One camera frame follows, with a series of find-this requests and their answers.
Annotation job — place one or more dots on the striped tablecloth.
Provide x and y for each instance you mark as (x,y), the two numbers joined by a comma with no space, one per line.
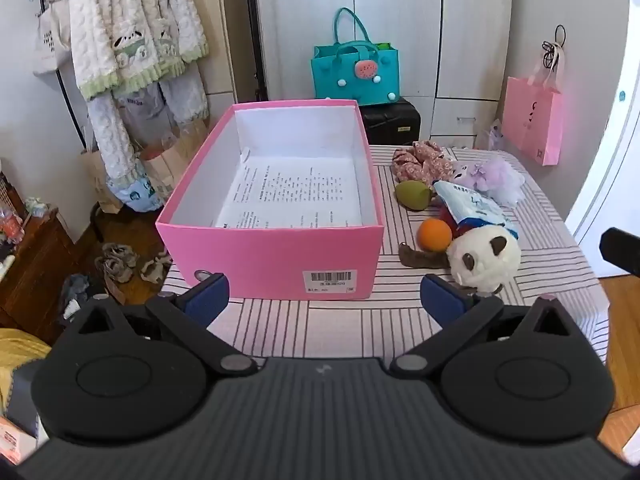
(350,325)

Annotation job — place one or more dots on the white wardrobe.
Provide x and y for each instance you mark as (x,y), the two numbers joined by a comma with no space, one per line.
(400,20)

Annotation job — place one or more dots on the pink cardboard box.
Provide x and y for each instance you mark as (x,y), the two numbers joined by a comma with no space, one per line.
(280,260)

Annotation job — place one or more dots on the black suitcase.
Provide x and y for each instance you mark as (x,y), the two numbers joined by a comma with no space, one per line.
(390,122)

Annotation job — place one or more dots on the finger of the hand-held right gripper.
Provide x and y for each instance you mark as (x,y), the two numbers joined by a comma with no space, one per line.
(622,252)

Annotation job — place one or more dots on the green egg-shaped sponge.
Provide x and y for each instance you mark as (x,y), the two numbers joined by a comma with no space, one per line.
(412,195)

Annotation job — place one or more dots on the white fleece pajama pants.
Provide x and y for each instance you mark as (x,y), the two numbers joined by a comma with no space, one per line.
(110,140)

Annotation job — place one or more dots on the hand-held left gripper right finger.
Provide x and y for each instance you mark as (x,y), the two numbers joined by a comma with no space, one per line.
(442,295)

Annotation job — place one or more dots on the white canvas tote bag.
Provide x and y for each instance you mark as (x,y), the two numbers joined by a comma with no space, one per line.
(50,40)

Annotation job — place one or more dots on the pink floral cloth scrunchie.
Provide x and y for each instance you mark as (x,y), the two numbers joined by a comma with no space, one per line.
(420,160)

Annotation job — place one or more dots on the teal felt handbag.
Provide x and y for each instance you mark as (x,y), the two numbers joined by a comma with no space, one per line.
(330,75)

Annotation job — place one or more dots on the white door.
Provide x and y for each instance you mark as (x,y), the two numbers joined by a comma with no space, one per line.
(610,135)

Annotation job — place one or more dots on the orange ball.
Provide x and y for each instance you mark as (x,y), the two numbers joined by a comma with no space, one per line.
(434,235)

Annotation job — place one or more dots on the brown paper bag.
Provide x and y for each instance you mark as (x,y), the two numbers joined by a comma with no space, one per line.
(167,165)

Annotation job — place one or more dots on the purple plush doll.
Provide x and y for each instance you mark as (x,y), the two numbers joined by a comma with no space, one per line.
(502,180)

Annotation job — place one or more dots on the brown wooden cabinet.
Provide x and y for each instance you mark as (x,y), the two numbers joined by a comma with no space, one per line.
(35,270)

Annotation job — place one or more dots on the yellow cloth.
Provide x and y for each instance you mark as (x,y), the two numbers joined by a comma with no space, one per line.
(20,355)

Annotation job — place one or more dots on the pink paper gift bag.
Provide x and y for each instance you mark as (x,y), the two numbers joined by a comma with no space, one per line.
(530,115)

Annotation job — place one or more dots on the black coat rack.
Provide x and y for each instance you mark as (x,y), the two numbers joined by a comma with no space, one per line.
(97,220)

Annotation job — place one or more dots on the grey cloth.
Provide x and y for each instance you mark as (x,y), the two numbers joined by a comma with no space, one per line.
(80,292)

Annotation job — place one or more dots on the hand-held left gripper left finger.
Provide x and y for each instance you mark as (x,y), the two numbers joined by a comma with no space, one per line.
(210,292)

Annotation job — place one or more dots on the white panda plush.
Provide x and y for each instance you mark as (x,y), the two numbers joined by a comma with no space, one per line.
(480,260)

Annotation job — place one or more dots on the red strawberry plush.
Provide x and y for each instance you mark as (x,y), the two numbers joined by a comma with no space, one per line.
(447,217)

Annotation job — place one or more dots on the clear plastic bag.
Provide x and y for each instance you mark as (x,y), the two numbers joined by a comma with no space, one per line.
(490,136)

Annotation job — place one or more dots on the cream fleece pajama top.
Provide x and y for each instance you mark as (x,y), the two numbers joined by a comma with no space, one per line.
(130,10)

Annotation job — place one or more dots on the beige sandal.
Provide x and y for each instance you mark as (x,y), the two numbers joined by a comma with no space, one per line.
(117,262)
(155,266)

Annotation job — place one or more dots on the wet wipes packet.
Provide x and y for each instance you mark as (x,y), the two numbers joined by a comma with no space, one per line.
(475,207)

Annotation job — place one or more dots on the brown plush piece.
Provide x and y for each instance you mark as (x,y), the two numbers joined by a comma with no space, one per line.
(422,257)

